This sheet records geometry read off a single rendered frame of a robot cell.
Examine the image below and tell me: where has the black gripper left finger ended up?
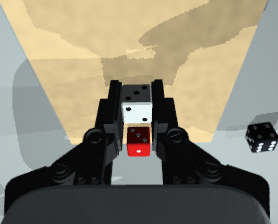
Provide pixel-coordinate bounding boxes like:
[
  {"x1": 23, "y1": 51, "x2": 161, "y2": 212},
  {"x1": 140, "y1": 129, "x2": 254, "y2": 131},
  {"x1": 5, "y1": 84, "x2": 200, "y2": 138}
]
[{"x1": 4, "y1": 80, "x2": 124, "y2": 216}]

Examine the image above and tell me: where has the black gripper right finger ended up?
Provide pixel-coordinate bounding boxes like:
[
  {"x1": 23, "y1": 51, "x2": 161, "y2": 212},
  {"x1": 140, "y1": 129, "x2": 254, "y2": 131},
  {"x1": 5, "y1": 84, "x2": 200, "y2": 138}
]
[{"x1": 151, "y1": 79, "x2": 270, "y2": 220}]

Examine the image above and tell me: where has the black die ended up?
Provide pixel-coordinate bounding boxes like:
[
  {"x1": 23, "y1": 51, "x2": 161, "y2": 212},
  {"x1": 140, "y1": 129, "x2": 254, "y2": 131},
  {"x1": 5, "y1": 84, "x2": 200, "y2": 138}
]
[{"x1": 245, "y1": 122, "x2": 278, "y2": 153}]

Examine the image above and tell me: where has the tan mottled mat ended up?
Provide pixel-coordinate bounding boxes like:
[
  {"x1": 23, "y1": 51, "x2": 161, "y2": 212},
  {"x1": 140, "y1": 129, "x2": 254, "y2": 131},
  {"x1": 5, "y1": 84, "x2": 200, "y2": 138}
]
[{"x1": 0, "y1": 0, "x2": 267, "y2": 145}]

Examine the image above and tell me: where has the red die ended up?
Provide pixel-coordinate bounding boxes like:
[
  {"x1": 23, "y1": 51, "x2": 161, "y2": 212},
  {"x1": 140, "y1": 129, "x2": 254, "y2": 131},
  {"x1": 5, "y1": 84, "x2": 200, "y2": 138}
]
[{"x1": 126, "y1": 127, "x2": 150, "y2": 156}]

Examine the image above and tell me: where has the white die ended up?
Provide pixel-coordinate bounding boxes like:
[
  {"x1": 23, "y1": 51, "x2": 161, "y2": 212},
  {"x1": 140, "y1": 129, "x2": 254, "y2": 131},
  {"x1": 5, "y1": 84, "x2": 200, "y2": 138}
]
[{"x1": 121, "y1": 84, "x2": 152, "y2": 123}]

